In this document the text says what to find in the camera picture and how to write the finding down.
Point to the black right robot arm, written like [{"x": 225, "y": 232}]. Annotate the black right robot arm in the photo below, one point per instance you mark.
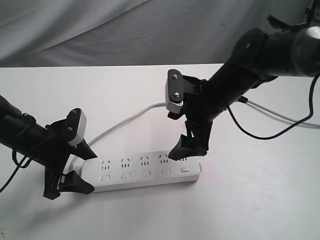
[{"x": 257, "y": 58}]

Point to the white five-outlet power strip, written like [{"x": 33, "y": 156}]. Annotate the white five-outlet power strip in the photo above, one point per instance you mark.
[{"x": 140, "y": 170}]

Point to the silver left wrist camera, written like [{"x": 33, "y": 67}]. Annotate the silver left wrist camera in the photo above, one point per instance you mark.
[{"x": 76, "y": 122}]

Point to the grey backdrop cloth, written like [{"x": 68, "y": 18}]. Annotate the grey backdrop cloth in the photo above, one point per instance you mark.
[{"x": 72, "y": 33}]

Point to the black tripod stand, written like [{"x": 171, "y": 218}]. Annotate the black tripod stand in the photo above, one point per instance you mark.
[{"x": 310, "y": 12}]

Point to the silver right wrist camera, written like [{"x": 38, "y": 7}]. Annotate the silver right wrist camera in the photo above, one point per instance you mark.
[{"x": 174, "y": 91}]

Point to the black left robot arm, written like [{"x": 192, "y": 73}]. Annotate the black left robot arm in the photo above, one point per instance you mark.
[{"x": 20, "y": 132}]

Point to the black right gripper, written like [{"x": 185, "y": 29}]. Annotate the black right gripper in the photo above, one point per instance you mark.
[{"x": 196, "y": 109}]

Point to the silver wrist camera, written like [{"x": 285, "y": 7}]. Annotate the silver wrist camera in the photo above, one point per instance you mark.
[
  {"x": 174, "y": 91},
  {"x": 76, "y": 122}
]

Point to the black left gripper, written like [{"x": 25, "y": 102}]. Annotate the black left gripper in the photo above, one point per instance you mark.
[{"x": 56, "y": 153}]

